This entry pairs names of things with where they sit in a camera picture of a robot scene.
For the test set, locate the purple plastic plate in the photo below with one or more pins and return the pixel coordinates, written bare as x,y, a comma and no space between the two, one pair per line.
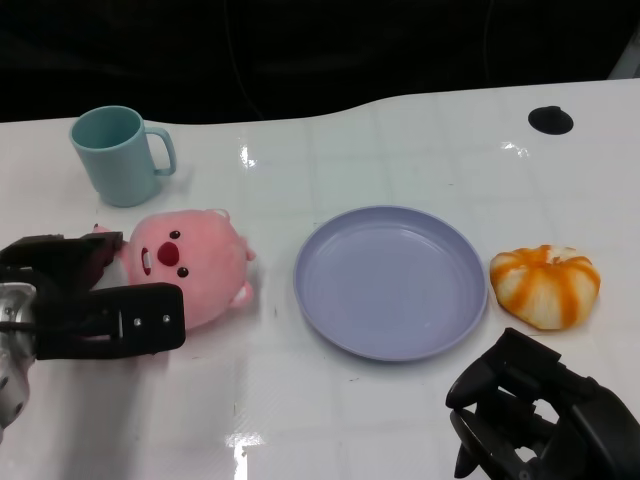
390,285

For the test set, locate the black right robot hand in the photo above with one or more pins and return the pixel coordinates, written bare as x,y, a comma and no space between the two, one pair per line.
590,420

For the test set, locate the black round table grommet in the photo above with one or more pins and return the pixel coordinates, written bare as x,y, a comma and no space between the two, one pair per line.
550,121

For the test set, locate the orange white striped bun toy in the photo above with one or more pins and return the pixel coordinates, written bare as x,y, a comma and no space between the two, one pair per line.
545,290

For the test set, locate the teal plastic mug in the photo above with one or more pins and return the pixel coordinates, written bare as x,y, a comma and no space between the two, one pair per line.
122,167

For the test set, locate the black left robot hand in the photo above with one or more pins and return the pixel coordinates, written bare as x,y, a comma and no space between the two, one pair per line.
100,320

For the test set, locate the white panel in background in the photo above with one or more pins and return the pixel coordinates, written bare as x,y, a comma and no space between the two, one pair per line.
627,62

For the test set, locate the pink plush doll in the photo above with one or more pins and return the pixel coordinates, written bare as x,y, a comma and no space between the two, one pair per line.
205,255

